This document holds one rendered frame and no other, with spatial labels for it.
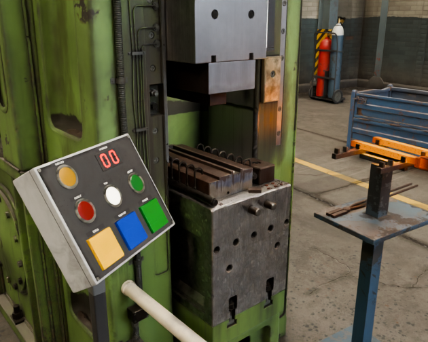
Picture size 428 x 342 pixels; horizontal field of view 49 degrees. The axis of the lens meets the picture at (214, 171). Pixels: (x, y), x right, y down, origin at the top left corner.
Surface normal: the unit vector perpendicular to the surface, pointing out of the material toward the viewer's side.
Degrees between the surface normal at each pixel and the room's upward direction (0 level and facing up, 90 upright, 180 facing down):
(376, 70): 90
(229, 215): 90
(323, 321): 0
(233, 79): 90
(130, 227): 60
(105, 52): 90
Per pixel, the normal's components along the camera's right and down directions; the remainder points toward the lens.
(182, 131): 0.64, 0.24
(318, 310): 0.00, -0.95
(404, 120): -0.78, 0.18
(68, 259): -0.42, 0.29
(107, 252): 0.79, -0.36
